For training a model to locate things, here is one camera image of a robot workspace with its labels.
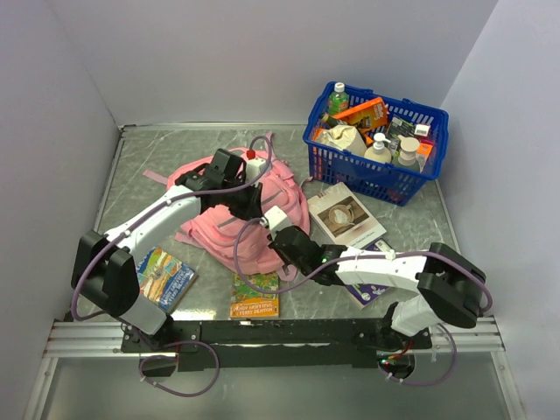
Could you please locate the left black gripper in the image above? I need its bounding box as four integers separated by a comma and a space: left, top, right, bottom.
221, 177, 264, 222

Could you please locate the pink student backpack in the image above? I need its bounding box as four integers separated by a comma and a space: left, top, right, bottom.
143, 130, 312, 284

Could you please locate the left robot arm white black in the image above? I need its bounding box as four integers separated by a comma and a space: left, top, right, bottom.
71, 149, 271, 352

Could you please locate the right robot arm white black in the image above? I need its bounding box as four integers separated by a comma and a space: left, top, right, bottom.
269, 226, 492, 348

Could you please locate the beige crumpled bag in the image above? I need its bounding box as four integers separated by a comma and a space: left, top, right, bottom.
314, 125, 367, 157

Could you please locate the white coffee cover book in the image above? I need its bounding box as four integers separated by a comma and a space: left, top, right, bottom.
307, 182, 387, 249

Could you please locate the purple book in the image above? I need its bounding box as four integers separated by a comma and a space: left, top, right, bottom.
346, 238, 393, 310

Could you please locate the orange treehouse book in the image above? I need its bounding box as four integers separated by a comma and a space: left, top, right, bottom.
229, 272, 279, 319

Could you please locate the blue treehouse book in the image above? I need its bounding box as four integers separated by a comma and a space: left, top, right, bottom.
136, 248, 198, 314

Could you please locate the blue plastic basket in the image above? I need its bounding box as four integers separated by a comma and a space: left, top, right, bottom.
303, 81, 449, 206

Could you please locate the white pump soap bottle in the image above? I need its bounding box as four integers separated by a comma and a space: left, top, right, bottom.
364, 132, 392, 164

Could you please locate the green drink bottle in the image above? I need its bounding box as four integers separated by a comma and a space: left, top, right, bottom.
328, 82, 349, 116

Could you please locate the grey pump bottle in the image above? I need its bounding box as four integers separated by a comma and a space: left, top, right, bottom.
392, 135, 421, 172

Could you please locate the orange box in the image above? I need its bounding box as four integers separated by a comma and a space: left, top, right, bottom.
334, 96, 389, 132

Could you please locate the small orange packet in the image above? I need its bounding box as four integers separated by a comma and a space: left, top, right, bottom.
416, 142, 433, 171

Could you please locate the dark green packet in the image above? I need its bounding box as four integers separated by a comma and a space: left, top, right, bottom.
386, 115, 415, 139

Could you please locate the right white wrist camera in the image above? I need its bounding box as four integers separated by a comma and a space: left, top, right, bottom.
260, 206, 292, 239

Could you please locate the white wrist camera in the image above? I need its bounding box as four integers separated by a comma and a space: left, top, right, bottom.
260, 206, 292, 239
245, 150, 268, 185

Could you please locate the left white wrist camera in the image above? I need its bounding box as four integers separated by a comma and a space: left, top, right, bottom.
245, 150, 268, 185

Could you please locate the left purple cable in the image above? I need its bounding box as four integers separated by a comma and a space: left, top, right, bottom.
69, 134, 276, 398

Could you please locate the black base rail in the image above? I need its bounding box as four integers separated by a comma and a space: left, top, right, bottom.
121, 318, 432, 372

